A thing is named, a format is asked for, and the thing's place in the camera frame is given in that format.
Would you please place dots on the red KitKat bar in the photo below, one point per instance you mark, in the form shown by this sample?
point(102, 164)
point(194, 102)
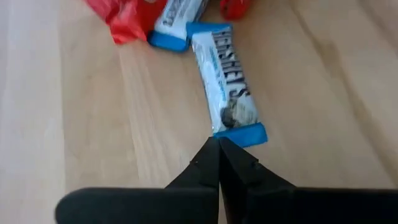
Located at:
point(130, 18)
point(234, 7)

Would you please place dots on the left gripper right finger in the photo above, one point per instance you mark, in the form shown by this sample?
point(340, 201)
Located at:
point(280, 205)

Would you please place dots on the white blue Hershey's bar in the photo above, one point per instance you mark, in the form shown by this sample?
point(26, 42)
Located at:
point(224, 77)
point(177, 15)

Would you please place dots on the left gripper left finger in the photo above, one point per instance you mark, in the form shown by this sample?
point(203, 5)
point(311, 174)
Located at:
point(155, 205)

